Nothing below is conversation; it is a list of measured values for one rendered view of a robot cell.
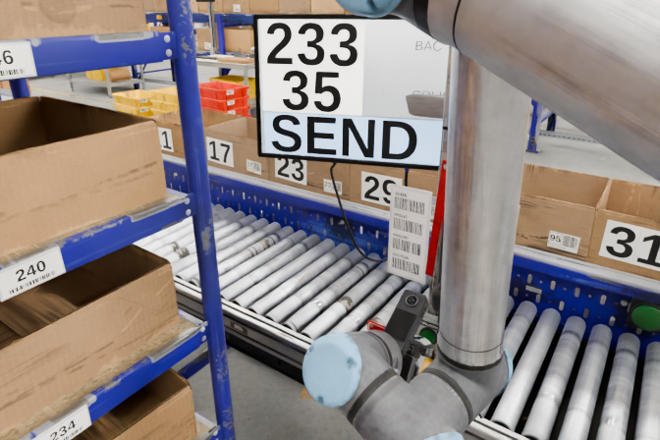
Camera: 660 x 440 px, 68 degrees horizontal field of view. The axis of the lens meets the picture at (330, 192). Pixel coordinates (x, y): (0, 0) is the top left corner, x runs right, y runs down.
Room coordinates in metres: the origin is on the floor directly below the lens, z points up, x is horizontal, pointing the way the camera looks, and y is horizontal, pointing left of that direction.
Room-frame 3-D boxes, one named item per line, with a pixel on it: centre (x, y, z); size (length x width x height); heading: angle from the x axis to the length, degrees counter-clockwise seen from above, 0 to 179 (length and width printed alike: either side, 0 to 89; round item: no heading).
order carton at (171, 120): (2.33, 0.65, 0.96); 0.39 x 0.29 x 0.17; 56
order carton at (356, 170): (1.66, -0.31, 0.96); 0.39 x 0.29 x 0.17; 55
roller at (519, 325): (1.01, -0.45, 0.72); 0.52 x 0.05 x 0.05; 145
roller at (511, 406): (0.97, -0.50, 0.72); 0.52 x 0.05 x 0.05; 145
